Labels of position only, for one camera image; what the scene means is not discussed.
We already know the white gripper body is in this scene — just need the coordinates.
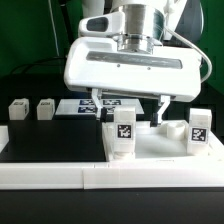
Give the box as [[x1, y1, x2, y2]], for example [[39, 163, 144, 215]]
[[64, 13, 201, 102]]

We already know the white U-shaped obstacle fence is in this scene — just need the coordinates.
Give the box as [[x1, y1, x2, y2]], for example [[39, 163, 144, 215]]
[[0, 124, 224, 191]]

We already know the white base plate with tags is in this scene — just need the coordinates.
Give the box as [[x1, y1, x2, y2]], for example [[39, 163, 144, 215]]
[[56, 99, 144, 116]]

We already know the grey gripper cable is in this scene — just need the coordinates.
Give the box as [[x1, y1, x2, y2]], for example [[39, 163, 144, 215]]
[[163, 26, 214, 84]]

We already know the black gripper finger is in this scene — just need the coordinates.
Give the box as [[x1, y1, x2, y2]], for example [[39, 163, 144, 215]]
[[150, 95, 170, 127], [91, 88, 107, 122]]

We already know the black cable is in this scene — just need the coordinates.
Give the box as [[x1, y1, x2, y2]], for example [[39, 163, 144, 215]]
[[9, 0, 81, 76]]

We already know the white square tabletop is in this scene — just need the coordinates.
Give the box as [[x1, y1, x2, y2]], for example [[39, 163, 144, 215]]
[[102, 120, 224, 163]]

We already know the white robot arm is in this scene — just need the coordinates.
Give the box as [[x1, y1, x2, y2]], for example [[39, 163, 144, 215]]
[[64, 0, 202, 123]]

